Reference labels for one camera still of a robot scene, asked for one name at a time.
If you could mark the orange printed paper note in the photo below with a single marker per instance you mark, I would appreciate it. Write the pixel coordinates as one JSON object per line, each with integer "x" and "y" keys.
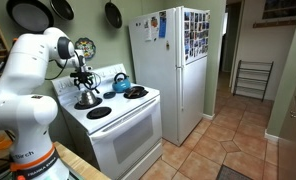
{"x": 154, "y": 22}

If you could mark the wooden table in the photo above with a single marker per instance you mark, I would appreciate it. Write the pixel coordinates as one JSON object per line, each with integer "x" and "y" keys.
{"x": 78, "y": 163}

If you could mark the wooden coat rail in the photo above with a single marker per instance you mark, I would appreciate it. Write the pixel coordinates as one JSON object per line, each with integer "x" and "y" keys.
{"x": 274, "y": 23}

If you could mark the blue paper flyer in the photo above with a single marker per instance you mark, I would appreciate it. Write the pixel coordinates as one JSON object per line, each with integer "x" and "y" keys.
{"x": 162, "y": 24}

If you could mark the small hanging frying pan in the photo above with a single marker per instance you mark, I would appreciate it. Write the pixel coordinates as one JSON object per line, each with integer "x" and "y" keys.
{"x": 113, "y": 15}

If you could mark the photo collage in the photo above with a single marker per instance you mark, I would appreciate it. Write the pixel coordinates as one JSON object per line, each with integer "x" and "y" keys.
{"x": 196, "y": 31}

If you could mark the white electric stove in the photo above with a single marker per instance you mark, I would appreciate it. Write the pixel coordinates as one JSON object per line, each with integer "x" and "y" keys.
{"x": 128, "y": 133}

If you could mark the patterned floor rug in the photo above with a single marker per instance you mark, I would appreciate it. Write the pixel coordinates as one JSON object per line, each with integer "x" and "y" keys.
{"x": 233, "y": 174}

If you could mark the orange plate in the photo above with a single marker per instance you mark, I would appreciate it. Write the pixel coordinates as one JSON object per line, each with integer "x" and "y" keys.
{"x": 3, "y": 145}

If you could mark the white paper sheet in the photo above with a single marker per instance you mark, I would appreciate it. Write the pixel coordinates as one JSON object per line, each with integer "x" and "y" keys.
{"x": 148, "y": 30}

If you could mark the colourful decorative wall plate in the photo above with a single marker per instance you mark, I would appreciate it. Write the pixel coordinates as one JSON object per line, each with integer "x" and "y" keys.
{"x": 85, "y": 47}

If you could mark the medium hanging frying pan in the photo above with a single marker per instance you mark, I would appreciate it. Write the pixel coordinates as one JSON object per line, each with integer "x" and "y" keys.
{"x": 62, "y": 8}

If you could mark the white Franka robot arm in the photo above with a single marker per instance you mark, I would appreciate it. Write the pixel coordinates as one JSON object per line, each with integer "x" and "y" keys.
{"x": 24, "y": 110}

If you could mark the brass fridge magnet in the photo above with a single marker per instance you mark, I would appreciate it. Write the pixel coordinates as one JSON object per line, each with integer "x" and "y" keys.
{"x": 167, "y": 45}

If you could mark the small black coil burner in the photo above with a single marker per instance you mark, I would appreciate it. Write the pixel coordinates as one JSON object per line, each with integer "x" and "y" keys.
{"x": 99, "y": 113}

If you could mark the wooden base cabinet with counter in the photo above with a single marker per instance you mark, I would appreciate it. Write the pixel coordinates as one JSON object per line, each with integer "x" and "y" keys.
{"x": 294, "y": 140}

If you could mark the silver gooseneck kettle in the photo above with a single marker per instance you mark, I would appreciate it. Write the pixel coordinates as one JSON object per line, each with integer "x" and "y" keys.
{"x": 87, "y": 99}

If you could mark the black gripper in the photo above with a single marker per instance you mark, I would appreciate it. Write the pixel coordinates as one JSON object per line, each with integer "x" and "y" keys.
{"x": 83, "y": 76}

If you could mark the black metal shoe rack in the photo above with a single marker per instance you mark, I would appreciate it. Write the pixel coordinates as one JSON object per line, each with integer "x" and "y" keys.
{"x": 253, "y": 80}

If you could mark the large hanging frying pan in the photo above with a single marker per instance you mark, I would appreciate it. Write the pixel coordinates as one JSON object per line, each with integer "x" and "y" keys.
{"x": 29, "y": 15}

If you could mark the large black coil burner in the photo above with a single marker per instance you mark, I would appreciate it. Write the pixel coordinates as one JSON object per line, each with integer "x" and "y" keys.
{"x": 79, "y": 106}
{"x": 142, "y": 95}

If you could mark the white refrigerator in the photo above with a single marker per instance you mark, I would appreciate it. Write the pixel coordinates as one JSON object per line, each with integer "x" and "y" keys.
{"x": 161, "y": 86}

